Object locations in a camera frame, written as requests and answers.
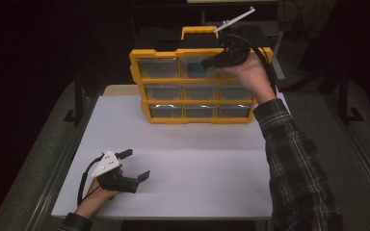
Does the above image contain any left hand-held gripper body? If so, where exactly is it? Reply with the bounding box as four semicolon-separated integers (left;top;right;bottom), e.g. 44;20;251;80
91;148;142;194

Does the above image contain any set of clear drawers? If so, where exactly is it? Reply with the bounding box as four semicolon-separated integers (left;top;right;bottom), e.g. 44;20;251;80
136;56;258;118

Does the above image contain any person's right hand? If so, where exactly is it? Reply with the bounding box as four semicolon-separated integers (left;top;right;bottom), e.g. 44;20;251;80
220;51;278;106

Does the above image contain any white stand leg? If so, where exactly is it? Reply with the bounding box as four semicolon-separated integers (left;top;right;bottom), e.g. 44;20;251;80
271;30;286;81

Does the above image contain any right hand-held gripper cable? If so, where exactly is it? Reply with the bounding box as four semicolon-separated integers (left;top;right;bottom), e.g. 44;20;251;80
227;33;278;94

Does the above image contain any aluminium rail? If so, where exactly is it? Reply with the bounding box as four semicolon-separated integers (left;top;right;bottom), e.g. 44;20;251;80
25;95;102;231
321;95;370;206

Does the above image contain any black metal stand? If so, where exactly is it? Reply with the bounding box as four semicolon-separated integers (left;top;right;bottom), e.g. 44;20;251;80
338;68;365;126
63;71;86;127

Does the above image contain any yellow and black organizer cabinet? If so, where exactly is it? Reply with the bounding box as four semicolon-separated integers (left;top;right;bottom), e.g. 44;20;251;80
128;25;275;125

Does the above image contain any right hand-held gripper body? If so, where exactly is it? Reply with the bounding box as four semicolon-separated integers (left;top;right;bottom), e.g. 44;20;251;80
209;6;256;69

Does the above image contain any person's left hand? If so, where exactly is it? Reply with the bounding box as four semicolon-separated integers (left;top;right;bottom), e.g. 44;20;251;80
74;178;119;220

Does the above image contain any hand-held gripper cable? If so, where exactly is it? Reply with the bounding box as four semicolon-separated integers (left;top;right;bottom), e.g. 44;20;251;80
227;33;278;94
76;153;106;206

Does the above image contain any clear plastic drawer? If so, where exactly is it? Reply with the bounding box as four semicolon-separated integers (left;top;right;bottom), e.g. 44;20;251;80
178;57;221;81

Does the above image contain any left hand-held gripper cable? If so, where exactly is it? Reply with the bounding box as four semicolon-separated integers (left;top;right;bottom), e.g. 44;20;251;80
76;153;106;206

